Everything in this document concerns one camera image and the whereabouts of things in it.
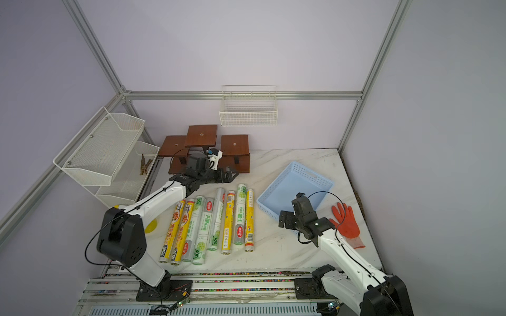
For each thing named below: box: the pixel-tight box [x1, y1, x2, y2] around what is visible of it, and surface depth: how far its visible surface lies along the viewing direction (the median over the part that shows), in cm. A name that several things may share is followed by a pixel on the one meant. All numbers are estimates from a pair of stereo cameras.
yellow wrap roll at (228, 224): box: [221, 190, 236, 255], surface depth 90 cm
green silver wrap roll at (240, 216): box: [233, 183, 248, 246], surface depth 90 cm
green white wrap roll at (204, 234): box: [192, 197, 215, 266], surface depth 86 cm
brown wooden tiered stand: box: [158, 124, 251, 174], surface depth 103 cm
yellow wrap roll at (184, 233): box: [170, 198, 196, 266], surface depth 86 cm
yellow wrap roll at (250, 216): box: [244, 188, 255, 253], surface depth 91 cm
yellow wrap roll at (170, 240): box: [158, 199, 187, 264], surface depth 86 cm
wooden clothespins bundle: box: [139, 153, 153, 176], surface depth 98 cm
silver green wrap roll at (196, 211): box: [181, 195, 206, 263], surface depth 87 cm
